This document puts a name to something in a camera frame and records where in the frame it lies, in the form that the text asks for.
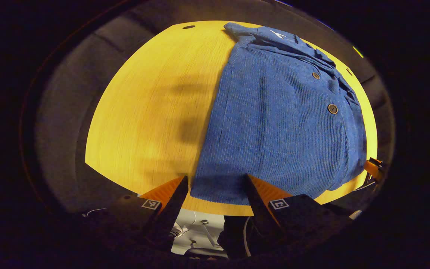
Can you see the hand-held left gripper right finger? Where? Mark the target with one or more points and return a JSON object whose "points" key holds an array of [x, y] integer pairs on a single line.
{"points": [[258, 213]]}

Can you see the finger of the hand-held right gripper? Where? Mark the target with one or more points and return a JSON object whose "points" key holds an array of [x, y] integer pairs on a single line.
{"points": [[373, 170]]}

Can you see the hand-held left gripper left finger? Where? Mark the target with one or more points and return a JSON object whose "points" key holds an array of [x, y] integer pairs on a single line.
{"points": [[174, 213]]}

